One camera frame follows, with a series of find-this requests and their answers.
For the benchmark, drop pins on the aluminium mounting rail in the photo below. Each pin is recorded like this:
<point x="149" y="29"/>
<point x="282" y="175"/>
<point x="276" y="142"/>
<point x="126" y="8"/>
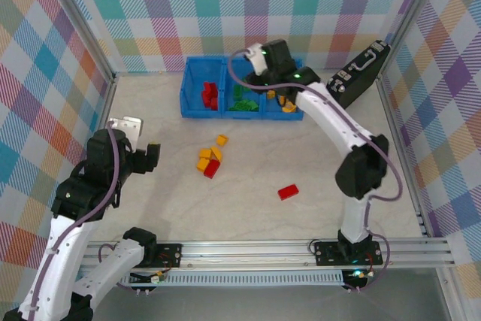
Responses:
<point x="244" y="255"/>

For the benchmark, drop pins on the long red lego brick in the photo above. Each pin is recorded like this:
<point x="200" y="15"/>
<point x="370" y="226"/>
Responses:
<point x="288" y="191"/>

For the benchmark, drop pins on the aluminium frame side rail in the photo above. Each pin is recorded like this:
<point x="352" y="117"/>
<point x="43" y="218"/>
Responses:
<point x="397" y="129"/>
<point x="107" y="103"/>

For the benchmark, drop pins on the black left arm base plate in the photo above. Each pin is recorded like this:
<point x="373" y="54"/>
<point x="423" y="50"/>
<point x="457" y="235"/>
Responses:
<point x="171" y="257"/>

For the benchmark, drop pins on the yellow sloped lego brick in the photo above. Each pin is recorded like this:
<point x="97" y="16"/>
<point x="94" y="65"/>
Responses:
<point x="204" y="153"/>
<point x="202" y="165"/>

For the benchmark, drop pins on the yellow half-round lego brick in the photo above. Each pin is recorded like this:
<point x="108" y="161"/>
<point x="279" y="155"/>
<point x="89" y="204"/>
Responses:
<point x="217" y="153"/>

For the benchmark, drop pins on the red rectangular lego brick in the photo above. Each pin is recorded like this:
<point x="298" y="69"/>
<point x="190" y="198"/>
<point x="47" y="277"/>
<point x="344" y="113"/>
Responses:
<point x="212" y="168"/>
<point x="213" y="103"/>

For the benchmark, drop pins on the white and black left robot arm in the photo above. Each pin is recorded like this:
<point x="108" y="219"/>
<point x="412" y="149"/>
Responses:
<point x="56" y="261"/>

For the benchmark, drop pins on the green rectangular lego brick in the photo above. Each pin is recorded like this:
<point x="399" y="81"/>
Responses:
<point x="238" y="92"/>

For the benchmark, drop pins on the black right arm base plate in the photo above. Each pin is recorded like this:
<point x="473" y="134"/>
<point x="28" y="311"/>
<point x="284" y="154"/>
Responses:
<point x="327" y="255"/>

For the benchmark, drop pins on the yellow square lego brick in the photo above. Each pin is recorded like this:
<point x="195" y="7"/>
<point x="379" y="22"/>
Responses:
<point x="222" y="140"/>
<point x="270" y="93"/>

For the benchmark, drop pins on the yellow oval lego numbered 120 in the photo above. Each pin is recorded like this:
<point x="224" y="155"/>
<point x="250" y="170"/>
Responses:
<point x="288" y="106"/>

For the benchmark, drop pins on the green sloped lego brick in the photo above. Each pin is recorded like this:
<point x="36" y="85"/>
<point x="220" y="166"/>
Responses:
<point x="253" y="106"/>

